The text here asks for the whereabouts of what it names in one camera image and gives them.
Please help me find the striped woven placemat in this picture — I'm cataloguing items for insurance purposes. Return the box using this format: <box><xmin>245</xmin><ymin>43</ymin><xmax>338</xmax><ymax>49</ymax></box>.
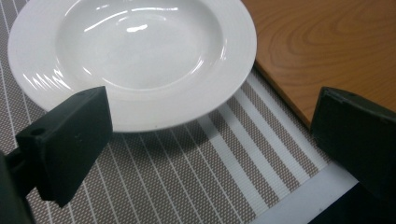
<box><xmin>0</xmin><ymin>0</ymin><xmax>360</xmax><ymax>224</ymax></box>

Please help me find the white deep plate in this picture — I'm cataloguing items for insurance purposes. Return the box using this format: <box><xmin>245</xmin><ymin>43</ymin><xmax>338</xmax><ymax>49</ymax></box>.
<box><xmin>7</xmin><ymin>0</ymin><xmax>258</xmax><ymax>133</ymax></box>

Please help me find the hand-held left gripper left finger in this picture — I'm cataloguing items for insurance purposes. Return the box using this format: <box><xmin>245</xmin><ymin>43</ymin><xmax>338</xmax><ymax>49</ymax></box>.
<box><xmin>5</xmin><ymin>86</ymin><xmax>114</xmax><ymax>208</ymax></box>

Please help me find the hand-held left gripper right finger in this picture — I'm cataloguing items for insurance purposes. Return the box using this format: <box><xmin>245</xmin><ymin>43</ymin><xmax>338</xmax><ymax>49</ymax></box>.
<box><xmin>310</xmin><ymin>86</ymin><xmax>396</xmax><ymax>203</ymax></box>

